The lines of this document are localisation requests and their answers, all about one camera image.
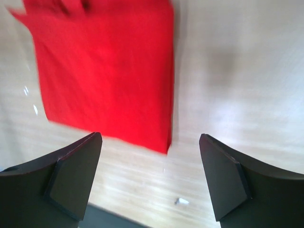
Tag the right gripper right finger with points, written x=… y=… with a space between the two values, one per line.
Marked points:
x=248 y=193

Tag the red t shirt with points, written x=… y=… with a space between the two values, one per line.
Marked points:
x=106 y=66

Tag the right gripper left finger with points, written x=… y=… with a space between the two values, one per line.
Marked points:
x=51 y=191

